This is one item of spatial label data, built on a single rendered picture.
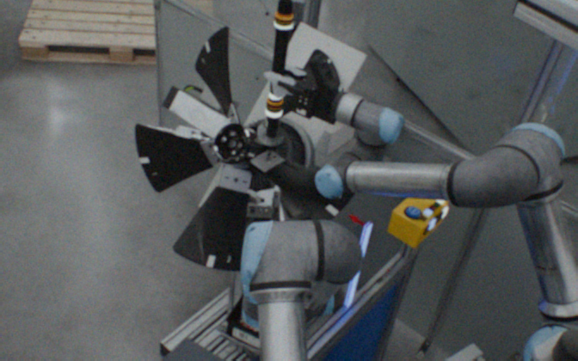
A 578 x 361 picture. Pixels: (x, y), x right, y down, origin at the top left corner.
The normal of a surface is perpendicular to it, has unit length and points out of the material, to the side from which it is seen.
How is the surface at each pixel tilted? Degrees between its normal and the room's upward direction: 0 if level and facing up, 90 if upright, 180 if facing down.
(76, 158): 0
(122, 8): 1
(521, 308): 90
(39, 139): 0
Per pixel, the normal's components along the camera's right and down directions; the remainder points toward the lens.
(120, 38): 0.11, -0.75
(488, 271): -0.64, 0.45
